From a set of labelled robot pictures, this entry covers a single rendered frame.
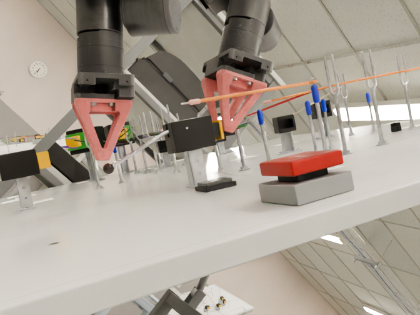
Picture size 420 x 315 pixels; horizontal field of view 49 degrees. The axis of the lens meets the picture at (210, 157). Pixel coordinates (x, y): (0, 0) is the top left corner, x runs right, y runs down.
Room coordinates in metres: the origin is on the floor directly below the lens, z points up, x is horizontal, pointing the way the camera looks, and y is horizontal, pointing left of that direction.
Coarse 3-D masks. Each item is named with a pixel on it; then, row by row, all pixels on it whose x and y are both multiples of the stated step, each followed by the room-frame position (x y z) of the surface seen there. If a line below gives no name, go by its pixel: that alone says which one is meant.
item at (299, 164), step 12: (288, 156) 0.37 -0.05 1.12; (300, 156) 0.34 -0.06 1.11; (312, 156) 0.33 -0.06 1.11; (324, 156) 0.33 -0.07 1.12; (336, 156) 0.33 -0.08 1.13; (264, 168) 0.36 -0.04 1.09; (276, 168) 0.35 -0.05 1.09; (288, 168) 0.33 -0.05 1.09; (300, 168) 0.33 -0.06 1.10; (312, 168) 0.33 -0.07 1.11; (324, 168) 0.33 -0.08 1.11; (288, 180) 0.35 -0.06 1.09; (300, 180) 0.34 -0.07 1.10
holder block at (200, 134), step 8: (184, 120) 0.56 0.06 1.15; (192, 120) 0.56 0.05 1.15; (200, 120) 0.56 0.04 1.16; (208, 120) 0.56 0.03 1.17; (168, 128) 0.57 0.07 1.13; (176, 128) 0.56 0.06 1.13; (184, 128) 0.56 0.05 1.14; (192, 128) 0.56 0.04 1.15; (200, 128) 0.56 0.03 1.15; (208, 128) 0.57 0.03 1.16; (168, 136) 0.58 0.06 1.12; (176, 136) 0.56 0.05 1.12; (184, 136) 0.56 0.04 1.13; (192, 136) 0.56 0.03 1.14; (200, 136) 0.57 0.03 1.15; (208, 136) 0.57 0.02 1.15; (168, 144) 0.59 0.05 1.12; (176, 144) 0.56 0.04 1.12; (184, 144) 0.57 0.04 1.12; (192, 144) 0.57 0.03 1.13; (200, 144) 0.57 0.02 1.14; (208, 144) 0.57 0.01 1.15; (168, 152) 0.60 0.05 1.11; (176, 152) 0.57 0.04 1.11
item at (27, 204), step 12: (0, 156) 0.79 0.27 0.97; (12, 156) 0.80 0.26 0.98; (24, 156) 0.80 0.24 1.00; (36, 156) 0.81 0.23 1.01; (0, 168) 0.80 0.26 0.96; (12, 168) 0.80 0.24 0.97; (24, 168) 0.81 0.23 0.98; (36, 168) 0.81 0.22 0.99; (24, 180) 0.82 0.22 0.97; (24, 192) 0.83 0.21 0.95; (24, 204) 0.83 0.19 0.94
